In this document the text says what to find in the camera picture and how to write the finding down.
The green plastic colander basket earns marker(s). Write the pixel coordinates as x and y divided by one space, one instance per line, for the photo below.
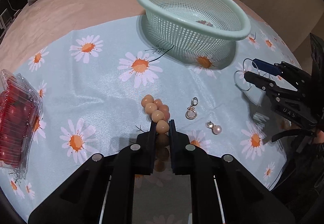
177 24

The clear box of cherry tomatoes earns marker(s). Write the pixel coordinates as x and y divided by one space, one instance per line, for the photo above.
17 122

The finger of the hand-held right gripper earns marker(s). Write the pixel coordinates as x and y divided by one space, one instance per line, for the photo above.
258 79
265 65

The pearl drop earring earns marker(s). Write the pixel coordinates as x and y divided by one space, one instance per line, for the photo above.
217 129

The daisy print blue cloth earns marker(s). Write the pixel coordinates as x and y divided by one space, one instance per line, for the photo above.
101 87

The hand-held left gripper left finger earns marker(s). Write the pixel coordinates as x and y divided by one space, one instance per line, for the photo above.
151 138

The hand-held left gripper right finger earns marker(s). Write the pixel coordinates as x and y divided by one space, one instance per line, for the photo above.
173 138

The gold pendant earring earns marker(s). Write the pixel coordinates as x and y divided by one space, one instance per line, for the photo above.
191 112

